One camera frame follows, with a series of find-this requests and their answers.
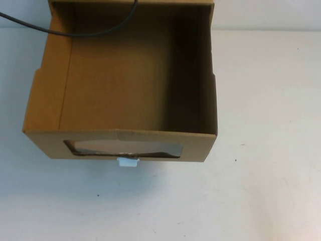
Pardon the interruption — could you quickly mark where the white handle with notched end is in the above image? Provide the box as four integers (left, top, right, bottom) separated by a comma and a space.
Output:
117, 156, 139, 167

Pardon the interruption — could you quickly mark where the black cable, thin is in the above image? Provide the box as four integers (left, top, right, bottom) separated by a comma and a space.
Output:
0, 0, 138, 37

